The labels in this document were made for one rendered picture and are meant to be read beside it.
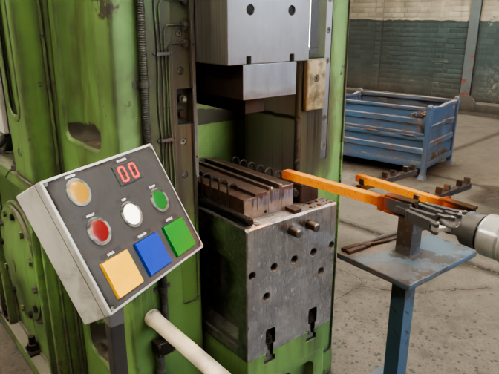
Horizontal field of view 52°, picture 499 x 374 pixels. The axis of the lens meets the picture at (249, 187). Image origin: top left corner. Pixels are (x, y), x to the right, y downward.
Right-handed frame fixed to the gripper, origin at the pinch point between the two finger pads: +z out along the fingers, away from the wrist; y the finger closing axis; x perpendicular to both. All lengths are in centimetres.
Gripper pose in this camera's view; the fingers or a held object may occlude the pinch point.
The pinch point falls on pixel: (400, 205)
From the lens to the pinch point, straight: 126.5
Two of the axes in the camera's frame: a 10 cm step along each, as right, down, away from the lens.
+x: 0.1, -9.5, -3.2
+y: 7.7, -2.0, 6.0
